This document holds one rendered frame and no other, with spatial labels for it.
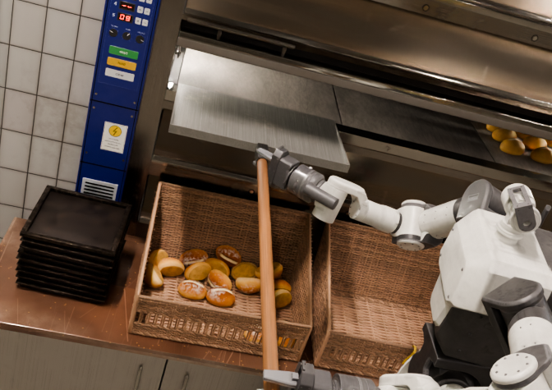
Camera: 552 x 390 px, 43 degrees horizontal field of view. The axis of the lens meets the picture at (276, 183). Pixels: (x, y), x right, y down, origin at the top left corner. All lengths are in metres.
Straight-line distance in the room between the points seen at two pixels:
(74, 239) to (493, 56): 1.44
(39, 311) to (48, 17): 0.90
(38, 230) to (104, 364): 0.46
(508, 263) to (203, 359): 1.04
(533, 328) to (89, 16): 1.57
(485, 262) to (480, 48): 1.00
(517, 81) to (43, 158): 1.60
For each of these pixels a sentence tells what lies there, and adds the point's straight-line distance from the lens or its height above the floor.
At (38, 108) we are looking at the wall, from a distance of 2.45.
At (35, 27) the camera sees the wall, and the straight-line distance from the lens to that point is 2.35.
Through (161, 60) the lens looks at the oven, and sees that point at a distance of 2.30.
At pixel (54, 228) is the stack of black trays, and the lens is 2.28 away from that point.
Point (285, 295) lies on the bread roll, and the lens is 2.45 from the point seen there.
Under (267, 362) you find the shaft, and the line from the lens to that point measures 1.36.
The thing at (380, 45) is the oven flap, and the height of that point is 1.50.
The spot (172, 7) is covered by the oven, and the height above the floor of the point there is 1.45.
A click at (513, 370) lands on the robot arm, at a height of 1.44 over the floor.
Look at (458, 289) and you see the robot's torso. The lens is 1.60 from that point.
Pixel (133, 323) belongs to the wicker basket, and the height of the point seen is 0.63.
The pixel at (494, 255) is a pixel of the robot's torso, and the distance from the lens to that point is 1.57.
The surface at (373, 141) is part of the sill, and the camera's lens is 2.43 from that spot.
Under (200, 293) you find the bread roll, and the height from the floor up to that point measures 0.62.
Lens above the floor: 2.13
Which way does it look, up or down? 29 degrees down
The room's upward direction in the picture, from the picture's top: 18 degrees clockwise
